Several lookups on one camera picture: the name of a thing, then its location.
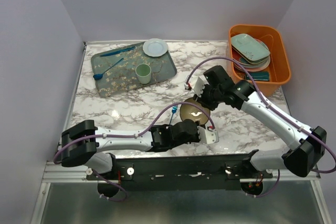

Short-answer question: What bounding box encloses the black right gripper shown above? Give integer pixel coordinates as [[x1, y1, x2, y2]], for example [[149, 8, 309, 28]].
[[193, 82, 223, 111]]

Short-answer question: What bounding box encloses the dark rimmed beige bowl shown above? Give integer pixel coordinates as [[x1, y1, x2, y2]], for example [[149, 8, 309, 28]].
[[180, 98, 211, 125]]

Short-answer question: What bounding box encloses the grey mug white inside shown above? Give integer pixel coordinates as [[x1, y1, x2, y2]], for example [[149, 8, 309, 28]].
[[249, 71, 270, 82]]

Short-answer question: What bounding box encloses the teal rectangular dish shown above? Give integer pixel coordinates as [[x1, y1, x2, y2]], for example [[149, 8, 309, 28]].
[[232, 49, 270, 64], [231, 34, 270, 60]]

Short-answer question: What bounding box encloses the red plate teal flower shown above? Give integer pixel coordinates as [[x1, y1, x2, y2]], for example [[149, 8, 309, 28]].
[[232, 51, 249, 66]]

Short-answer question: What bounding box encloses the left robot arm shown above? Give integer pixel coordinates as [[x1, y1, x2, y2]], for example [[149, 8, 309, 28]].
[[54, 119, 201, 179]]

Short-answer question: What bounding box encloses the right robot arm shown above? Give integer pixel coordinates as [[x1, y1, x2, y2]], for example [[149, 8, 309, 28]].
[[185, 65, 327, 178]]

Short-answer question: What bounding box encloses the orange plastic bin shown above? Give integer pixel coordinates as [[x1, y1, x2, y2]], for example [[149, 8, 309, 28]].
[[226, 24, 291, 97]]

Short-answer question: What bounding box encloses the blue metal fork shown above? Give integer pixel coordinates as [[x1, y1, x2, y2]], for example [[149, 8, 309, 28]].
[[169, 105, 178, 125]]

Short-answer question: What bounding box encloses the green plastic cup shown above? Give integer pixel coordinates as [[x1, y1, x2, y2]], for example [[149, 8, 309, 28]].
[[135, 63, 152, 84]]

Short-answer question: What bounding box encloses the light blue scalloped plate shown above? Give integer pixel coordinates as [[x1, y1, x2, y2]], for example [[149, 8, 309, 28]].
[[142, 38, 168, 57]]

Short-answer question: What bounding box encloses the floral teal serving tray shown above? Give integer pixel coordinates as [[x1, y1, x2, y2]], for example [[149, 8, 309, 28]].
[[91, 42, 177, 98]]

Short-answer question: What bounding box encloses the blue metal knife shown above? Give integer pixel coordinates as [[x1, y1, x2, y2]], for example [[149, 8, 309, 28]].
[[100, 46, 136, 57]]

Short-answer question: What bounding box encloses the blue metal spoon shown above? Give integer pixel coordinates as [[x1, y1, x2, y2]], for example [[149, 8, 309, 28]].
[[93, 58, 124, 80]]

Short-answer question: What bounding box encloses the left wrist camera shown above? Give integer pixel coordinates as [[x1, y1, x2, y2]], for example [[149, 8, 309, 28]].
[[197, 126, 219, 145]]

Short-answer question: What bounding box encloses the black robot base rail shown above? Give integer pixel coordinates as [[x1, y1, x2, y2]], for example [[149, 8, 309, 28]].
[[102, 154, 272, 191]]

